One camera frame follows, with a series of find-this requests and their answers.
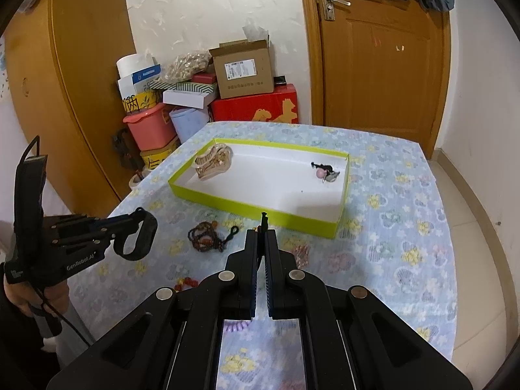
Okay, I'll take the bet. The wooden wardrobe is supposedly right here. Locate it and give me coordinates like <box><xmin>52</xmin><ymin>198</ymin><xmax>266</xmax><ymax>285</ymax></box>
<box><xmin>5</xmin><ymin>0</ymin><xmax>135</xmax><ymax>216</ymax></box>

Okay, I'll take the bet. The light blue cylindrical tin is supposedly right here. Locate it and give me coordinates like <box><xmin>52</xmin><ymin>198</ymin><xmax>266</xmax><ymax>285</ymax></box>
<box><xmin>169</xmin><ymin>108</ymin><xmax>210</xmax><ymax>144</ymax></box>

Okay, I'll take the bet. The white flat box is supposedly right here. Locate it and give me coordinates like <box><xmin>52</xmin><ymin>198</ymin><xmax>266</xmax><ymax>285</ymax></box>
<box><xmin>162</xmin><ymin>90</ymin><xmax>217</xmax><ymax>109</ymax></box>

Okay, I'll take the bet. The person left hand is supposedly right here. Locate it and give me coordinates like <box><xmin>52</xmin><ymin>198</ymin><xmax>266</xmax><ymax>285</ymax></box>
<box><xmin>4</xmin><ymin>279</ymin><xmax>70</xmax><ymax>317</ymax></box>

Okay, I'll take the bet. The bag of nuts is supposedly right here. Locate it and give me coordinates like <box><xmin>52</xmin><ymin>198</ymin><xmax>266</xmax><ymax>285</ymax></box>
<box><xmin>162</xmin><ymin>50</ymin><xmax>211</xmax><ymax>84</ymax></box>

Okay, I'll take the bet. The white toilet paper roll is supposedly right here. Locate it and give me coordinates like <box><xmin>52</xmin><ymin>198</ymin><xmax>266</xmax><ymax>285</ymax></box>
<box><xmin>116</xmin><ymin>53</ymin><xmax>154</xmax><ymax>78</ymax></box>

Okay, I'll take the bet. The metal door handle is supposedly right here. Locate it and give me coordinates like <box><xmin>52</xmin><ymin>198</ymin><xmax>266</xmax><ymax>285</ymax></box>
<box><xmin>322</xmin><ymin>0</ymin><xmax>352</xmax><ymax>21</ymax></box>

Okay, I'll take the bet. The beige translucent hair claw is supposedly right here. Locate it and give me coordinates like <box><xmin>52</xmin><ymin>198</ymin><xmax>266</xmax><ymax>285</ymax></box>
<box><xmin>193</xmin><ymin>144</ymin><xmax>233</xmax><ymax>180</ymax></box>

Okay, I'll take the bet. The small red box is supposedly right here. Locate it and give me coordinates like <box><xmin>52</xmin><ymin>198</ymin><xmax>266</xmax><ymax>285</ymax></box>
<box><xmin>191</xmin><ymin>72</ymin><xmax>217</xmax><ymax>85</ymax></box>

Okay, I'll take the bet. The white blue carton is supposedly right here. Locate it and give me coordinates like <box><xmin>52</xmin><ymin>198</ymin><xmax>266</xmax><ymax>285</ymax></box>
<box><xmin>117</xmin><ymin>64</ymin><xmax>161</xmax><ymax>99</ymax></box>

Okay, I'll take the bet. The floral blue tablecloth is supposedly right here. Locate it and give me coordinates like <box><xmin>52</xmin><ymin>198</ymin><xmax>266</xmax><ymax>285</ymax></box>
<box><xmin>50</xmin><ymin>122</ymin><xmax>470</xmax><ymax>389</ymax></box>

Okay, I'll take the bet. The yellow tin box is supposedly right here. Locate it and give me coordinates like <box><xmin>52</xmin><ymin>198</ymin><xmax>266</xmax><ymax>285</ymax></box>
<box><xmin>140</xmin><ymin>136</ymin><xmax>180</xmax><ymax>170</ymax></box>

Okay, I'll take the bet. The wooden door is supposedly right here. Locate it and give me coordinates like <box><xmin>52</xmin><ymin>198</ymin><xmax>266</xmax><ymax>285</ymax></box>
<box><xmin>302</xmin><ymin>0</ymin><xmax>450</xmax><ymax>158</ymax></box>

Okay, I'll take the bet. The green striped box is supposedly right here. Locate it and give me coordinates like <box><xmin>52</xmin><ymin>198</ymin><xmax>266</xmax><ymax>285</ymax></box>
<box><xmin>148</xmin><ymin>79</ymin><xmax>218</xmax><ymax>94</ymax></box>

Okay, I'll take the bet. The pink plastic bin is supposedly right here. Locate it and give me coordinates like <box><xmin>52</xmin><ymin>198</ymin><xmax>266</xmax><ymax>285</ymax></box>
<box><xmin>123</xmin><ymin>103</ymin><xmax>176</xmax><ymax>151</ymax></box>

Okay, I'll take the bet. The lime green shallow box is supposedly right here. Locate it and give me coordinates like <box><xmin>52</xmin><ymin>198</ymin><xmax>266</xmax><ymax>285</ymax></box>
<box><xmin>168</xmin><ymin>138</ymin><xmax>350</xmax><ymax>239</ymax></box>

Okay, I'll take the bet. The pink sparkly hair clip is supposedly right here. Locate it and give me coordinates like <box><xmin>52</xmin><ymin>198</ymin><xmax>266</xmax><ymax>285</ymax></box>
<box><xmin>292</xmin><ymin>245</ymin><xmax>309</xmax><ymax>269</ymax></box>

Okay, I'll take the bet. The red gift box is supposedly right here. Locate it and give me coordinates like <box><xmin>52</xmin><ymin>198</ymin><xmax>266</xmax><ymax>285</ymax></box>
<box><xmin>211</xmin><ymin>84</ymin><xmax>299</xmax><ymax>124</ymax></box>

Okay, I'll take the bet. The brown cardboard box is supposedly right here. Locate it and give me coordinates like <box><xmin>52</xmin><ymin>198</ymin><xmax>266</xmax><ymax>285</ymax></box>
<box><xmin>209</xmin><ymin>40</ymin><xmax>274</xmax><ymax>99</ymax></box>

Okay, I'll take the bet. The black wristband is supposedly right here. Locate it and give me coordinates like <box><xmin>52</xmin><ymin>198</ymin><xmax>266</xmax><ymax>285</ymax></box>
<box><xmin>112</xmin><ymin>206</ymin><xmax>159</xmax><ymax>263</ymax></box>

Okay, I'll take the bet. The yellow patterned box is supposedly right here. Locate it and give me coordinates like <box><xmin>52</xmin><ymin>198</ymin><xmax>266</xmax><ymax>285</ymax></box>
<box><xmin>122</xmin><ymin>90</ymin><xmax>161</xmax><ymax>114</ymax></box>

